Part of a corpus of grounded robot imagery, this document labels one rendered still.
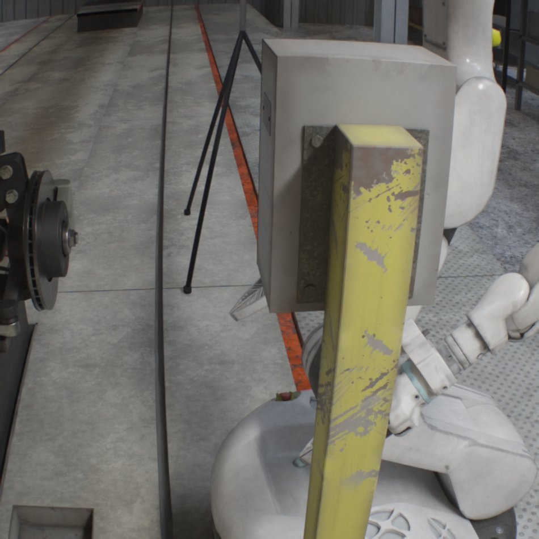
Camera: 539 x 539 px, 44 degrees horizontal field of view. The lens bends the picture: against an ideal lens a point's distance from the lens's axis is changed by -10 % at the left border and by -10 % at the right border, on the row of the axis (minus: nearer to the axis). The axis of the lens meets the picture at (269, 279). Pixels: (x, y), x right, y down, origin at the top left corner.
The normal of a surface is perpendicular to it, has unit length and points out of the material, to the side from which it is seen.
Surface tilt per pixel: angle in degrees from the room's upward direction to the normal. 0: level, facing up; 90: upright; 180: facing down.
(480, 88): 72
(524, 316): 100
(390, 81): 90
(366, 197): 90
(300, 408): 0
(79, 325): 0
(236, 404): 0
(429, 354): 79
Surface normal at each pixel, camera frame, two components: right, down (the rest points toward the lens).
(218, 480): -0.78, -0.48
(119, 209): 0.03, -0.88
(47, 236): 0.12, -0.05
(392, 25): 0.13, 0.47
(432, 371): -0.12, 0.05
